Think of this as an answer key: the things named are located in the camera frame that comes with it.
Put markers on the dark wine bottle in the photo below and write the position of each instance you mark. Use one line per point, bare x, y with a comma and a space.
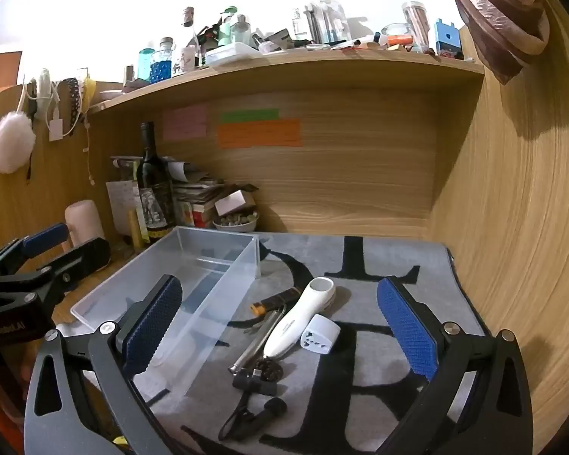
152, 185

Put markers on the white folded paper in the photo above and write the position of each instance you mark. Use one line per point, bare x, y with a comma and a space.
180, 169

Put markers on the small white box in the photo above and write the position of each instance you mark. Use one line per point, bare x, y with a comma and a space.
230, 202

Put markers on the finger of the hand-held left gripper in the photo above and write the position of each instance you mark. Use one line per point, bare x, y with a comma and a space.
83, 256
45, 238

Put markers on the yellow stick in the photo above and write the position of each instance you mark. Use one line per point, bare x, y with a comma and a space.
136, 230

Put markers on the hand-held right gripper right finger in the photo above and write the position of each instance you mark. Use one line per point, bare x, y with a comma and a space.
408, 327

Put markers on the orange and black tool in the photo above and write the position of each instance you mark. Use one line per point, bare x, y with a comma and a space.
275, 302

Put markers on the blue dotted glass bottle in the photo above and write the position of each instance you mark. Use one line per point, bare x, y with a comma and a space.
162, 64

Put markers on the clear glass perfume bottle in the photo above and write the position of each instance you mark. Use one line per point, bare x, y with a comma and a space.
240, 31

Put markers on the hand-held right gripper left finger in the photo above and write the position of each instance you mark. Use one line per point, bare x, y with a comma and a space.
152, 327

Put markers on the stack of books and magazines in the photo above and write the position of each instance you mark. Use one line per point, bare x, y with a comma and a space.
199, 199

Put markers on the green pump bottle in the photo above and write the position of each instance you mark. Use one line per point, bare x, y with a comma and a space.
225, 28

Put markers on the clear plastic storage bin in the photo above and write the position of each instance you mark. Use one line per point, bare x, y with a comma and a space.
204, 284

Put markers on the white handwritten paper sheet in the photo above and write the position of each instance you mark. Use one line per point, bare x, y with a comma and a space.
121, 204

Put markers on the grey small box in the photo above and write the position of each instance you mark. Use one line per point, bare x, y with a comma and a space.
279, 40

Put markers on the white travel adapter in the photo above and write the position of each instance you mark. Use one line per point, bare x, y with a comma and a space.
320, 334

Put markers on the white fluffy pompom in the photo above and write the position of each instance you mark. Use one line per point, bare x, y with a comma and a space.
10, 144

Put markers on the tall clear bottle dark cap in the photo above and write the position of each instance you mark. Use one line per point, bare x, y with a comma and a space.
188, 33

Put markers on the glass bowl with orange item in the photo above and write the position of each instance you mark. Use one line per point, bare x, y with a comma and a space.
397, 35

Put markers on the pink paper note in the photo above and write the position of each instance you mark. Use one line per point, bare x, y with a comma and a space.
185, 122

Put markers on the blue holder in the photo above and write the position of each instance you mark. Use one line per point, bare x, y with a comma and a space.
448, 38

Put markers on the orange paper note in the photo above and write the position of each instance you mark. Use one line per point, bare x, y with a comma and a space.
258, 133

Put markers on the clear plastic brush container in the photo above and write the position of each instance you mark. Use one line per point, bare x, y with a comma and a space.
328, 21

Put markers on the white flat box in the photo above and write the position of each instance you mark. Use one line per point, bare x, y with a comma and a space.
230, 53

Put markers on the wooden shelf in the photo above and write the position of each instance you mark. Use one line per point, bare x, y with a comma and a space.
313, 68

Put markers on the white printed mug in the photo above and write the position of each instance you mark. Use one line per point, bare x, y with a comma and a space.
188, 60

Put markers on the white bowl of stones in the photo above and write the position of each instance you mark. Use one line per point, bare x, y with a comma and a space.
234, 222

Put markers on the brown hanging cloth bag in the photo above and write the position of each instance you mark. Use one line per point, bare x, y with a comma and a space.
493, 19

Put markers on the white handheld massager device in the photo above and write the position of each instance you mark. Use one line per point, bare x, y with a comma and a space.
296, 315

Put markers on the clear jar of brown sticks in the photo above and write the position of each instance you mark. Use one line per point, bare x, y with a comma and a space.
417, 26

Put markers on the black lace strip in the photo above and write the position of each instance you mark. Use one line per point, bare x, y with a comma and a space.
74, 97

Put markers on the teal bottle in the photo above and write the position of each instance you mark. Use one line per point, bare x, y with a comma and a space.
145, 64

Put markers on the grey mat with black letters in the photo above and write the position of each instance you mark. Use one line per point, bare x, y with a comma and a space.
408, 260

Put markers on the silver metal rod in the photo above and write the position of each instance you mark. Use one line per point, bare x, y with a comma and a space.
256, 341

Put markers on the green paper note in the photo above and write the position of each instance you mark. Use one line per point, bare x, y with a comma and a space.
250, 115

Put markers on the white fluffy brush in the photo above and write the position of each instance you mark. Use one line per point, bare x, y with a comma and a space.
42, 92

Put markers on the white paper tag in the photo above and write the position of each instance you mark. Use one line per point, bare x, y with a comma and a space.
56, 130

